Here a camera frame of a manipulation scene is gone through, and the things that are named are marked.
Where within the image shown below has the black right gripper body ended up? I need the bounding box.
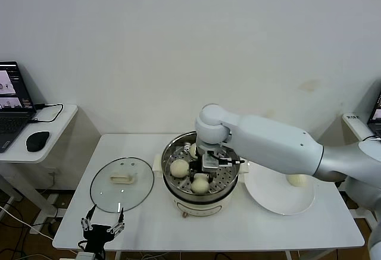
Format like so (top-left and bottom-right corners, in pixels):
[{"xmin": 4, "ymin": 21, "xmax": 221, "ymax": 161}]
[{"xmin": 189, "ymin": 151, "xmax": 229, "ymax": 177}]

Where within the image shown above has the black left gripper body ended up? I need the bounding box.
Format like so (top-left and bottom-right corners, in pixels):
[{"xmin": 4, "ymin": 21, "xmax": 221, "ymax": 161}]
[{"xmin": 83, "ymin": 225, "xmax": 114, "ymax": 252}]

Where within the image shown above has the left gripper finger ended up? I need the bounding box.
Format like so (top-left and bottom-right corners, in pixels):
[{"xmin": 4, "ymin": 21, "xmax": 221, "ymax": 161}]
[
  {"xmin": 107, "ymin": 208, "xmax": 125, "ymax": 237},
  {"xmin": 80, "ymin": 204, "xmax": 97, "ymax": 231}
]

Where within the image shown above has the glass lid cream handle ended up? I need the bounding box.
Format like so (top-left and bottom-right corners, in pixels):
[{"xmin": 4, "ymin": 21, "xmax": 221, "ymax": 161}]
[{"xmin": 89, "ymin": 156, "xmax": 155, "ymax": 214}]

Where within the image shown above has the stainless steel steamer basket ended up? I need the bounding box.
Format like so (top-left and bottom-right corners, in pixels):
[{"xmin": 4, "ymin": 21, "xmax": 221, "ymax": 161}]
[{"xmin": 152, "ymin": 130, "xmax": 249, "ymax": 202}]

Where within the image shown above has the cream electric cooking pot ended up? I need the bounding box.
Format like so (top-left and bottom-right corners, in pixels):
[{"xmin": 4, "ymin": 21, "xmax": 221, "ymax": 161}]
[{"xmin": 163, "ymin": 179, "xmax": 239, "ymax": 220}]

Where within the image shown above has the white round plate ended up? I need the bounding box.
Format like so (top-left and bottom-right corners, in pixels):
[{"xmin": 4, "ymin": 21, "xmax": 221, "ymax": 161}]
[{"xmin": 244, "ymin": 161, "xmax": 316, "ymax": 215}]

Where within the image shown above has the white side table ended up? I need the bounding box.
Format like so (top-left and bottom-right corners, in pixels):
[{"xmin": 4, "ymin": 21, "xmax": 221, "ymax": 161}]
[
  {"xmin": 0, "ymin": 104, "xmax": 102, "ymax": 222},
  {"xmin": 315, "ymin": 80, "xmax": 381, "ymax": 154}
]

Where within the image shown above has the black computer mouse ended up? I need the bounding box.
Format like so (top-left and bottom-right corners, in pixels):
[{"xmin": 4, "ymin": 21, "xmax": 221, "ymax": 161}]
[{"xmin": 26, "ymin": 131, "xmax": 51, "ymax": 153}]

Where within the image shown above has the black open laptop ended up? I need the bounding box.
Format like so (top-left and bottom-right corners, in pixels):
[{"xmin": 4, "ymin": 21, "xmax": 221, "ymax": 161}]
[
  {"xmin": 0, "ymin": 61, "xmax": 37, "ymax": 154},
  {"xmin": 368, "ymin": 92, "xmax": 381, "ymax": 137}
]

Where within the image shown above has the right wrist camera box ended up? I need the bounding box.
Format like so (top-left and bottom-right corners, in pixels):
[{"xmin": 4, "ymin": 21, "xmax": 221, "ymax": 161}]
[{"xmin": 201, "ymin": 155, "xmax": 220, "ymax": 171}]

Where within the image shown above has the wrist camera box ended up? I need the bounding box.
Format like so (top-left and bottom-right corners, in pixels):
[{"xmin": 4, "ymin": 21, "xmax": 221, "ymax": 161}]
[
  {"xmin": 201, "ymin": 155, "xmax": 220, "ymax": 171},
  {"xmin": 76, "ymin": 250, "xmax": 96, "ymax": 260}
]

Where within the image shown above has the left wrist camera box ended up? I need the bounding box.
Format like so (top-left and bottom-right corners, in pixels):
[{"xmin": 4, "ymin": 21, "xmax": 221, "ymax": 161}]
[{"xmin": 76, "ymin": 250, "xmax": 96, "ymax": 260}]

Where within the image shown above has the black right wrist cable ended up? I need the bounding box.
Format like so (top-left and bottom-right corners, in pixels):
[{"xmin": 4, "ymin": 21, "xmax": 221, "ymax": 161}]
[{"xmin": 218, "ymin": 157, "xmax": 245, "ymax": 167}]

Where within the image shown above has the white floor cable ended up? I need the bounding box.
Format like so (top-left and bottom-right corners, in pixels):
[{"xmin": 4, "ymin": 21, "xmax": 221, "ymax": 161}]
[{"xmin": 0, "ymin": 205, "xmax": 56, "ymax": 240}]

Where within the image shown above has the black laptop cable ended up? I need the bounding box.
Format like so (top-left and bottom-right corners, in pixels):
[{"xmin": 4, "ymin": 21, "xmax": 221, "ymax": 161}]
[{"xmin": 28, "ymin": 103, "xmax": 64, "ymax": 123}]

